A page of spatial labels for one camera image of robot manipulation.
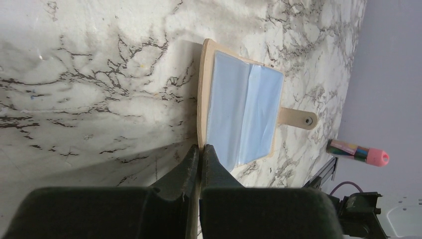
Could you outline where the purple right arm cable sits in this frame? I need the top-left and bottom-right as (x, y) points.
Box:
(329, 181), (364, 196)

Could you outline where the tan leather card holder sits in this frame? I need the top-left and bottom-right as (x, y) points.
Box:
(197, 38), (318, 171)

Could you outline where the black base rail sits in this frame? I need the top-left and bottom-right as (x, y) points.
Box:
(303, 157), (338, 190)

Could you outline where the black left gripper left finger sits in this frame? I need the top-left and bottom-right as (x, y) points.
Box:
(4, 144), (200, 239)

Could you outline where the pink bottle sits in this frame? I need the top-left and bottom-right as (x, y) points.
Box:
(326, 139), (390, 167)

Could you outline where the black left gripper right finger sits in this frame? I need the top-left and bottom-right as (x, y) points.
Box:
(199, 144), (343, 239)

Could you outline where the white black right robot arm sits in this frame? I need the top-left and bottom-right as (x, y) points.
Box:
(329, 192), (422, 239)

